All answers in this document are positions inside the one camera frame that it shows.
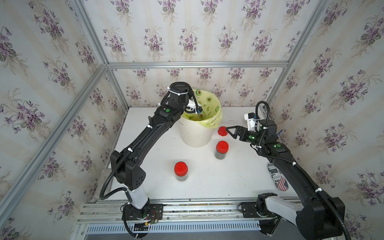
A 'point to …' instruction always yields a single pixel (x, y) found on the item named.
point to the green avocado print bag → (211, 114)
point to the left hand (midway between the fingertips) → (181, 86)
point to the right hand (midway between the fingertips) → (234, 130)
